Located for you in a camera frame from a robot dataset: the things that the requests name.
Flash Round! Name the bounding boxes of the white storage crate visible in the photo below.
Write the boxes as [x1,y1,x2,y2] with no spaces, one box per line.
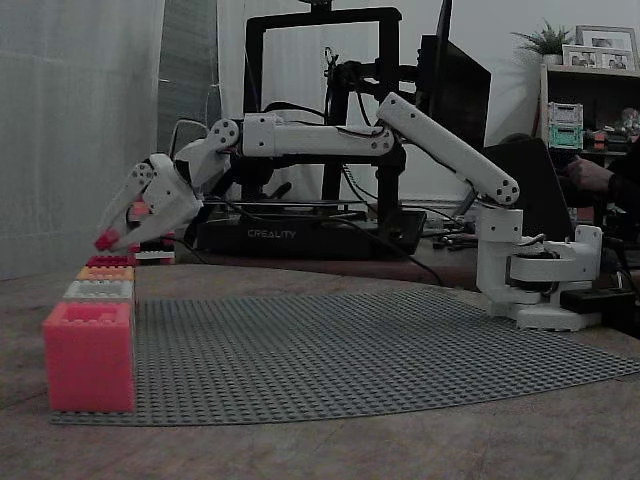
[548,101,586,127]

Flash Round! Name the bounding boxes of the black chair back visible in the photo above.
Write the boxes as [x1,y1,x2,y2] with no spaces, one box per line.
[482,133,577,237]

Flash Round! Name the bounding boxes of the large white photo frame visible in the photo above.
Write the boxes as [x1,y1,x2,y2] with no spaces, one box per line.
[574,24,639,54]

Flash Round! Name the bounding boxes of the grey white brick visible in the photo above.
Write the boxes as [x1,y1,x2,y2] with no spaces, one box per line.
[63,279,137,306]

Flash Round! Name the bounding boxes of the person's hand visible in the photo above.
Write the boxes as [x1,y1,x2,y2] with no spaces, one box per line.
[563,155,617,195]

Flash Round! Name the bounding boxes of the orange brick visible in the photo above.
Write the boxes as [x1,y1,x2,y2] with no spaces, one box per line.
[76,265,137,283]

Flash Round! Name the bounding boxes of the wooden shelf unit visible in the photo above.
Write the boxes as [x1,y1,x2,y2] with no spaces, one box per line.
[537,62,640,154]

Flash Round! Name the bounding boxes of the green storage crate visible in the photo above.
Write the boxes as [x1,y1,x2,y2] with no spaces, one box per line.
[548,124,586,151]

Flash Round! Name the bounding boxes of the black Creality 3D printer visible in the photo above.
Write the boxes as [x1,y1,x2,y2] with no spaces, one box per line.
[192,4,429,262]

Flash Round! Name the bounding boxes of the small potted green plant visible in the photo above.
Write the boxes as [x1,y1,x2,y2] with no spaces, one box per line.
[509,19,576,67]

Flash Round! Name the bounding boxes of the small white photo frame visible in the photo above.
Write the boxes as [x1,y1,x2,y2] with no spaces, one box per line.
[599,48,637,72]
[562,43,602,69]

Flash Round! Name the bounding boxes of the grey Lego baseplate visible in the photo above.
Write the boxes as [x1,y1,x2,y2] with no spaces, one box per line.
[49,287,640,427]

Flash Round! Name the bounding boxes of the white sheer curtain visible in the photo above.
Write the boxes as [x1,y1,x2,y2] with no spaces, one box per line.
[0,0,167,282]

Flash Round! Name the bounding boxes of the black power strip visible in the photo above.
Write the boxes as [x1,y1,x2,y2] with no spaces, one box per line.
[559,287,640,315]

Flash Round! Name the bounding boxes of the black computer monitor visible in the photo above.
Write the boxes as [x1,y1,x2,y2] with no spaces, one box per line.
[417,0,494,151]

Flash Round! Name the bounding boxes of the large pink brick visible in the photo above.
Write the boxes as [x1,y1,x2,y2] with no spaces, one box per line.
[42,301,137,414]

